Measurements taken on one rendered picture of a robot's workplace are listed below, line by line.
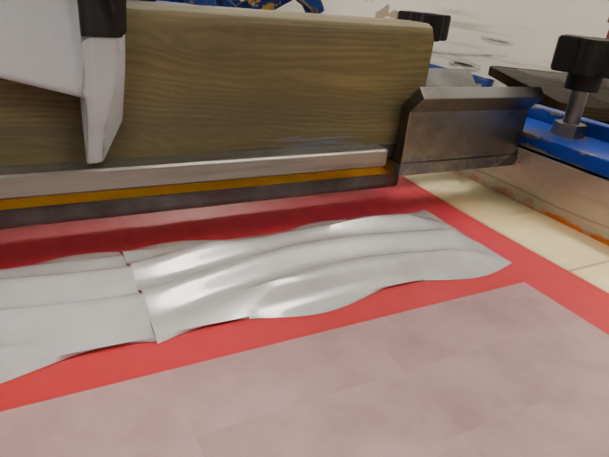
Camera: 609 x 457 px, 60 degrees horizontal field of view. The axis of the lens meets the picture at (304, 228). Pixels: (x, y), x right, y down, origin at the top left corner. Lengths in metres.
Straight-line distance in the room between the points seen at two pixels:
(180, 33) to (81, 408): 0.16
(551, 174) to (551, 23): 2.24
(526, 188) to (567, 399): 0.19
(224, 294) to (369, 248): 0.08
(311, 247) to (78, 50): 0.13
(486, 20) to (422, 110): 2.53
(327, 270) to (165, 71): 0.11
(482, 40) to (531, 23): 0.28
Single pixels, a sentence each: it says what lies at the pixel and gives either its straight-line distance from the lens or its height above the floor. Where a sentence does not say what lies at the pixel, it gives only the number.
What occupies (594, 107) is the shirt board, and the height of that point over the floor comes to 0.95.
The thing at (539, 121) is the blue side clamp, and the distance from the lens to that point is 0.41.
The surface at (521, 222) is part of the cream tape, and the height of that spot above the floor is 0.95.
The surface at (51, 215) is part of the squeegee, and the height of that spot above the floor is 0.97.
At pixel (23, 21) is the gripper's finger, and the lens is 0.22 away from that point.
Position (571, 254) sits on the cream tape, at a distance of 0.32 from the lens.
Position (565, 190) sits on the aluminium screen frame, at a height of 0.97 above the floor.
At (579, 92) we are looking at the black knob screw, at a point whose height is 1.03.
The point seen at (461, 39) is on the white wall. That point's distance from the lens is 2.93.
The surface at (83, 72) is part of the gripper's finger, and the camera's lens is 0.22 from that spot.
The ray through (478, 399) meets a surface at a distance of 0.19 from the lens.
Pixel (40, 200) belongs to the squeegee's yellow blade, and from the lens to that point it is 0.27.
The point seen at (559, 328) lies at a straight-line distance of 0.24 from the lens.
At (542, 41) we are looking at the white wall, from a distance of 2.61.
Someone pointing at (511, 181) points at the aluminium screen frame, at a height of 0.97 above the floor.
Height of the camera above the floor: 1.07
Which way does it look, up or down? 25 degrees down
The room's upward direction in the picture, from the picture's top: 6 degrees clockwise
